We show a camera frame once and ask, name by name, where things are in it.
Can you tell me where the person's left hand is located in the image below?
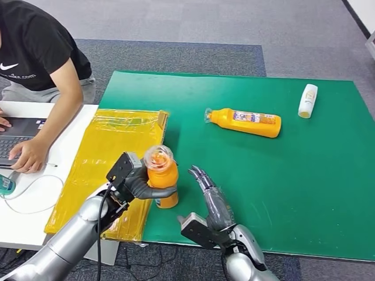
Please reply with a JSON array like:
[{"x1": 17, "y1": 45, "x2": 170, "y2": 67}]
[{"x1": 8, "y1": 136, "x2": 49, "y2": 174}]

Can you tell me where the person's right hand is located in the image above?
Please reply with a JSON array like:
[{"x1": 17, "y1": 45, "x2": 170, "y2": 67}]
[{"x1": 0, "y1": 108, "x2": 12, "y2": 133}]

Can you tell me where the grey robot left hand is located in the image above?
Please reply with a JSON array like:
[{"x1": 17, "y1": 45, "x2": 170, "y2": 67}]
[{"x1": 124, "y1": 166, "x2": 178, "y2": 203}]

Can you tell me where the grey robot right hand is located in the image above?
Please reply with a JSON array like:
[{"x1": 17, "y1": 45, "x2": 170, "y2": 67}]
[{"x1": 187, "y1": 165, "x2": 236, "y2": 232}]

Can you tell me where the orange bottle with clear cap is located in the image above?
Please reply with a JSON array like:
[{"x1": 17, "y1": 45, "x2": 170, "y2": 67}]
[
  {"x1": 204, "y1": 108, "x2": 282, "y2": 139},
  {"x1": 144, "y1": 144, "x2": 179, "y2": 210}
]

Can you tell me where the small white bottle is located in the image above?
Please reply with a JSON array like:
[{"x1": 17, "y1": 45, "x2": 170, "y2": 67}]
[{"x1": 298, "y1": 83, "x2": 318, "y2": 119}]

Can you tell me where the dark laptop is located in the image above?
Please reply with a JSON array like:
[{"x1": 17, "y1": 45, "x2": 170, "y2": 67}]
[{"x1": 0, "y1": 117, "x2": 48, "y2": 168}]

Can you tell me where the teal computer mouse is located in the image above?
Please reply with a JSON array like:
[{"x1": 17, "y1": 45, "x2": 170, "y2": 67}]
[{"x1": 0, "y1": 173, "x2": 17, "y2": 197}]

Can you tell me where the white desk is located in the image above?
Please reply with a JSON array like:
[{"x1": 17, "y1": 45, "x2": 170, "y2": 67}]
[{"x1": 0, "y1": 101, "x2": 119, "y2": 266}]

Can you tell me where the yellow film-wrapped cardboard sheet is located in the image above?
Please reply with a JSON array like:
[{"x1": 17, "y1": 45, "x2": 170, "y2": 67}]
[{"x1": 44, "y1": 108, "x2": 170, "y2": 242}]

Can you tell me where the green table mat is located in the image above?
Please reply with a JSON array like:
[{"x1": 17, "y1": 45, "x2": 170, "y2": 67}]
[{"x1": 98, "y1": 70, "x2": 375, "y2": 261}]

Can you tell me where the person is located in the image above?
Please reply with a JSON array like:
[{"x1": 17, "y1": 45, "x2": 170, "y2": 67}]
[{"x1": 0, "y1": 0, "x2": 97, "y2": 174}]

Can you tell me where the white furniture corner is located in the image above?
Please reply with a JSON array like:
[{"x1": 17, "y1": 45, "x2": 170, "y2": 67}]
[{"x1": 364, "y1": 30, "x2": 375, "y2": 61}]

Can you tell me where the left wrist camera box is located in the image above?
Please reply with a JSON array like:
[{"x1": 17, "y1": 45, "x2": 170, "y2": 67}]
[{"x1": 106, "y1": 152, "x2": 144, "y2": 191}]

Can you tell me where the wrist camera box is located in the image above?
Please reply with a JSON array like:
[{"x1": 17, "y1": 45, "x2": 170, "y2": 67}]
[
  {"x1": 106, "y1": 152, "x2": 144, "y2": 191},
  {"x1": 177, "y1": 212, "x2": 234, "y2": 250}
]

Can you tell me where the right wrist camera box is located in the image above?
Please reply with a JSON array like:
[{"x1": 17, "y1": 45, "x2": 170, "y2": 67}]
[{"x1": 177, "y1": 212, "x2": 234, "y2": 250}]

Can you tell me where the white cable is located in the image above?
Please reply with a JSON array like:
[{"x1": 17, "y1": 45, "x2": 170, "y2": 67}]
[{"x1": 2, "y1": 163, "x2": 64, "y2": 215}]

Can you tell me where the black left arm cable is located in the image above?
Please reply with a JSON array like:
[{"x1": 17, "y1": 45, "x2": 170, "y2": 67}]
[{"x1": 96, "y1": 182, "x2": 114, "y2": 281}]

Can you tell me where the black floor cable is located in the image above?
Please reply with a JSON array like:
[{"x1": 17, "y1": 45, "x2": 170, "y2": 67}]
[{"x1": 123, "y1": 243, "x2": 178, "y2": 276}]

